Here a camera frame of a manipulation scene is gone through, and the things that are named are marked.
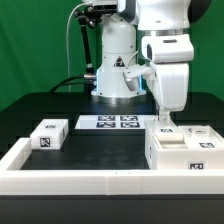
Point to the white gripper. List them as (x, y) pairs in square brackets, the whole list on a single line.
[(168, 57)]

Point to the white cabinet door panel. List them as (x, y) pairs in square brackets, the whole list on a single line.
[(165, 131), (202, 137)]

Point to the white cabinet body box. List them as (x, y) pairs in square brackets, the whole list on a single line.
[(177, 155)]

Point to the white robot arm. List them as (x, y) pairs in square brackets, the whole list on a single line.
[(123, 31)]

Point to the small white cabinet top block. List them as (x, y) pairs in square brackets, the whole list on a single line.
[(49, 134)]

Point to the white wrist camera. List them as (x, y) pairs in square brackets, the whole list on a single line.
[(132, 73)]

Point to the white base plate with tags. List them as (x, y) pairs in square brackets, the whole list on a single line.
[(113, 122)]

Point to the black camera on mount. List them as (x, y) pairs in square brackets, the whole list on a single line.
[(102, 7)]

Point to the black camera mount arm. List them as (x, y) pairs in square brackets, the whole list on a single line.
[(86, 20)]

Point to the white U-shaped obstacle frame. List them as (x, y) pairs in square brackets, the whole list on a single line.
[(14, 180)]

